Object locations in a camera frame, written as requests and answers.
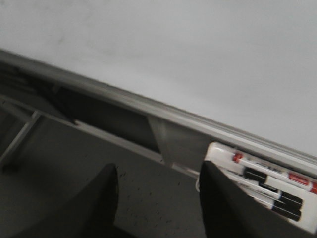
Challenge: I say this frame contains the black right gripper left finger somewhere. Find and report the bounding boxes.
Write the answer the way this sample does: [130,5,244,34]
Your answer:
[15,163,118,238]

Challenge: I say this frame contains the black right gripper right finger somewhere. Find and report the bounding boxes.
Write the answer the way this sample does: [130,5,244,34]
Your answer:
[199,161,313,238]

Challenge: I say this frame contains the black capped whiteboard marker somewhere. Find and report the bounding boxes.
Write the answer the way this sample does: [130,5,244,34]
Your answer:
[243,167,303,206]

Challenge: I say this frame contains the red capped whiteboard marker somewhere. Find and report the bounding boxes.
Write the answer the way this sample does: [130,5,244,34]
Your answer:
[232,153,317,194]

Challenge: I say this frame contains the white marker tray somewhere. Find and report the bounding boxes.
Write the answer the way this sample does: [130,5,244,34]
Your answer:
[205,142,317,234]

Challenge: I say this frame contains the blue banded black marker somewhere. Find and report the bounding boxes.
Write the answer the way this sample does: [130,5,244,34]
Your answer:
[242,188,301,222]

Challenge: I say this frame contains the white whiteboard with frame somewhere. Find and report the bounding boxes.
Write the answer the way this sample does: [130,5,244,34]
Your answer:
[0,0,317,176]

